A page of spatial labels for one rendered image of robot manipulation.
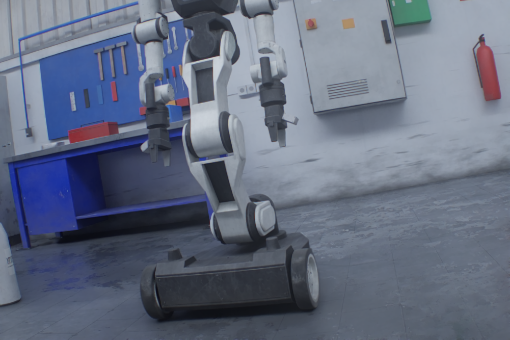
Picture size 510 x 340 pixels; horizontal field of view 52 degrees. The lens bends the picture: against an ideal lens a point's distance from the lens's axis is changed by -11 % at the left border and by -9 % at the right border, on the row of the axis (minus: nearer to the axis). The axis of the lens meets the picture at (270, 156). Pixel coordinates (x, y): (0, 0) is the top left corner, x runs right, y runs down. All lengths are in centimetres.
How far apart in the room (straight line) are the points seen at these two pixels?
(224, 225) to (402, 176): 317
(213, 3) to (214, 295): 102
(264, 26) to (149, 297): 102
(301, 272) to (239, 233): 38
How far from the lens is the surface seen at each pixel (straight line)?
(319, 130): 503
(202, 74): 203
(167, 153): 212
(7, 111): 620
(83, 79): 569
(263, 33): 201
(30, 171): 520
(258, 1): 202
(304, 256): 177
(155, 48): 216
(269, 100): 192
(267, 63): 193
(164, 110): 208
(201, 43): 206
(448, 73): 510
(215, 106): 192
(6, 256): 280
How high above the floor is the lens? 53
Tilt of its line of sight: 1 degrees down
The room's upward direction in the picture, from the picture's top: 10 degrees counter-clockwise
